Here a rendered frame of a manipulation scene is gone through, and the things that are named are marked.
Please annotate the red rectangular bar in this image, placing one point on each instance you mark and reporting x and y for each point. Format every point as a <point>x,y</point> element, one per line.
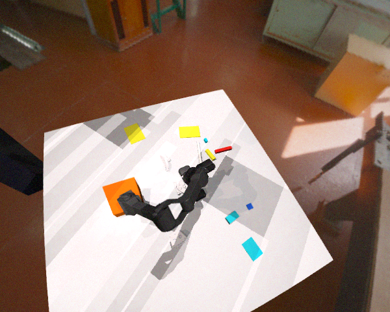
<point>223,149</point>

